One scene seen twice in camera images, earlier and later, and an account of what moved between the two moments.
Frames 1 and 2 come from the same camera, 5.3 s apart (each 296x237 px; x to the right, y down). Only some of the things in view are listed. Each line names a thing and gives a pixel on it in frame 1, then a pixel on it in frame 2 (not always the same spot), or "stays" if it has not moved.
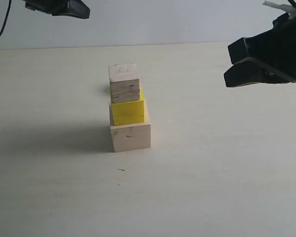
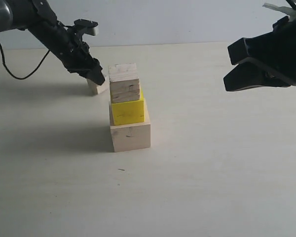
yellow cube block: [128, 112] stays
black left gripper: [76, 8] -> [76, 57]
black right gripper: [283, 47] stays
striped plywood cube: [124, 83] stays
